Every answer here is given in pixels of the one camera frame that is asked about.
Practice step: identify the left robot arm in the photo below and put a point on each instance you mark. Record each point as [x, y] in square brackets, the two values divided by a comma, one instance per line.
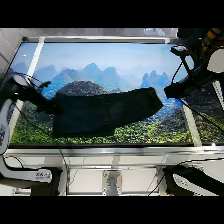
[6, 120]

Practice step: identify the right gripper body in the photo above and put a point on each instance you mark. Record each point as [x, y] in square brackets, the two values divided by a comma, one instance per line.
[175, 90]

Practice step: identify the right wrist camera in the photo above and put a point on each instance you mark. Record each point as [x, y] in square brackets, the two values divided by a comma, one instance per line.
[181, 53]

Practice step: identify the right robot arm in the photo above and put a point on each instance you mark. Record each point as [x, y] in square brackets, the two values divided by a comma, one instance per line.
[216, 61]

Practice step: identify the dark blue jeans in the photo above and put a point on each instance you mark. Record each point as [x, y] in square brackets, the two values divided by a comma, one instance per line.
[100, 113]

